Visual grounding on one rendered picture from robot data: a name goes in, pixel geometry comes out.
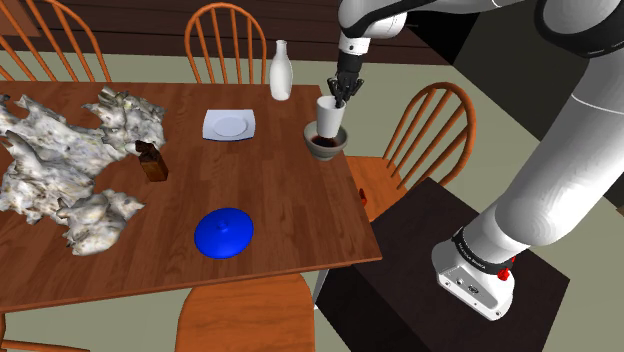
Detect white square plate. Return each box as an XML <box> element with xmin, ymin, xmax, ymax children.
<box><xmin>202</xmin><ymin>108</ymin><xmax>257</xmax><ymax>143</ymax></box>

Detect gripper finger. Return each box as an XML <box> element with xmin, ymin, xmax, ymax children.
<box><xmin>326</xmin><ymin>76</ymin><xmax>346</xmax><ymax>110</ymax></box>
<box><xmin>343</xmin><ymin>77</ymin><xmax>366</xmax><ymax>104</ymax></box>

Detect orange wooden spindle chair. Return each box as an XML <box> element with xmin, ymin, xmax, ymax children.
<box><xmin>174</xmin><ymin>272</ymin><xmax>317</xmax><ymax>352</ymax></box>
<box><xmin>0</xmin><ymin>0</ymin><xmax>113</xmax><ymax>84</ymax></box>
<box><xmin>345</xmin><ymin>81</ymin><xmax>478</xmax><ymax>223</ymax></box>
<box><xmin>183</xmin><ymin>2</ymin><xmax>269</xmax><ymax>86</ymax></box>

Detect grey bowl with dark inside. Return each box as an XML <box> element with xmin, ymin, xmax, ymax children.
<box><xmin>303</xmin><ymin>121</ymin><xmax>350</xmax><ymax>163</ymax></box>

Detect dark robot stand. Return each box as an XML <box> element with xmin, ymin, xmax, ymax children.
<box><xmin>314</xmin><ymin>177</ymin><xmax>572</xmax><ymax>352</ymax></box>

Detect brown wooden table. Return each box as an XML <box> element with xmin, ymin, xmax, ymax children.
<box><xmin>0</xmin><ymin>81</ymin><xmax>384</xmax><ymax>316</ymax></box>

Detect blue round lid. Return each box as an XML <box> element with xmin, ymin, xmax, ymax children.
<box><xmin>193</xmin><ymin>207</ymin><xmax>255</xmax><ymax>260</ymax></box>

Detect white cup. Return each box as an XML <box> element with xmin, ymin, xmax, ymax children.
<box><xmin>315</xmin><ymin>95</ymin><xmax>347</xmax><ymax>138</ymax></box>

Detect pale mottled driftwood lump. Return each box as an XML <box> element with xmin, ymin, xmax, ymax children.
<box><xmin>0</xmin><ymin>86</ymin><xmax>168</xmax><ymax>257</ymax></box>

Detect brown box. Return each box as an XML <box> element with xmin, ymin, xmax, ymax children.
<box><xmin>134</xmin><ymin>140</ymin><xmax>170</xmax><ymax>183</ymax></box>

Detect white bottle vase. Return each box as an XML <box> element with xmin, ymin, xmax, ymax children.
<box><xmin>268</xmin><ymin>39</ymin><xmax>295</xmax><ymax>102</ymax></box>

